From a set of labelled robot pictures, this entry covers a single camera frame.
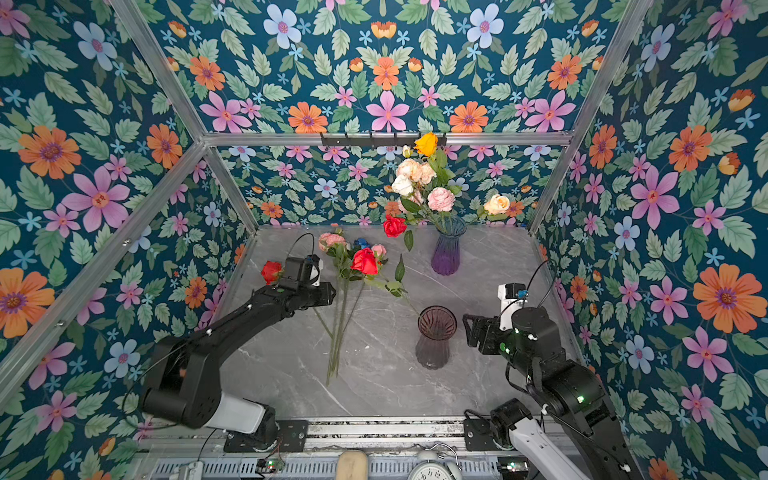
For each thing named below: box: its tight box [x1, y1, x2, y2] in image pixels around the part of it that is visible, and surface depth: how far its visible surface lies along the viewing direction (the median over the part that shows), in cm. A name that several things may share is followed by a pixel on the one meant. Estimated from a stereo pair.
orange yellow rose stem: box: [414, 132, 445, 229], surface depth 83 cm
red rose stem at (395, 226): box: [383, 214, 433, 252], surface depth 73 cm
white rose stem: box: [391, 174, 445, 232], surface depth 76 cm
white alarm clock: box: [408, 443, 462, 480], surface depth 68 cm
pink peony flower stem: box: [427, 187, 456, 233], surface depth 85 cm
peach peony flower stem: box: [396, 158, 437, 185], surface depth 84 cm
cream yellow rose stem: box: [484, 194, 510, 221], surface depth 69 cm
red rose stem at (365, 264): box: [350, 247, 421, 319], surface depth 60 cm
